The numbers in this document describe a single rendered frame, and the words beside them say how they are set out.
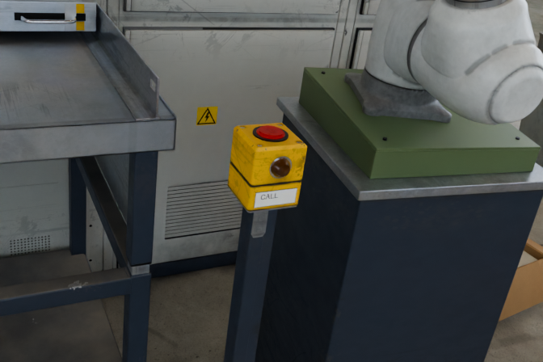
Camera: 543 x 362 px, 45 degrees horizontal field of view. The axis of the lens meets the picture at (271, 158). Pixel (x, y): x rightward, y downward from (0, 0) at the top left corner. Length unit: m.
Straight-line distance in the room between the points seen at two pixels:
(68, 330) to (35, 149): 0.72
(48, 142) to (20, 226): 0.89
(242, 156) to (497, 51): 0.43
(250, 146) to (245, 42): 0.96
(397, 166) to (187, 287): 1.05
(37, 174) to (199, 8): 0.61
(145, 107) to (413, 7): 0.50
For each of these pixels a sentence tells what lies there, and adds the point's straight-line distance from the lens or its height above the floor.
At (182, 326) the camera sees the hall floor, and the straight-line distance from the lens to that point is 1.92.
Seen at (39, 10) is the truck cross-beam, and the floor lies 0.91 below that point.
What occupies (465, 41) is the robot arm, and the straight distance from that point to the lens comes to 1.05.
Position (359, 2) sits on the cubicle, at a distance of 1.97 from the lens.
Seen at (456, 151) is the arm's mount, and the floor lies 0.80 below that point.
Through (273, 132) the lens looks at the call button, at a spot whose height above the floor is 0.91.
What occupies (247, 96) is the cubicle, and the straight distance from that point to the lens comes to 1.87.
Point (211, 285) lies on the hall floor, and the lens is 2.07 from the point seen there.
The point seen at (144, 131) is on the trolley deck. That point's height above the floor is 0.83.
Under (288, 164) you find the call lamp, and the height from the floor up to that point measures 0.88.
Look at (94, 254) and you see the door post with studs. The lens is 1.99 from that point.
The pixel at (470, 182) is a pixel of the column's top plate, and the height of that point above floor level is 0.75.
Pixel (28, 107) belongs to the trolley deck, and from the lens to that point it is 1.07.
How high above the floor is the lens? 1.26
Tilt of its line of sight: 26 degrees down
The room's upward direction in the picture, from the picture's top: 8 degrees clockwise
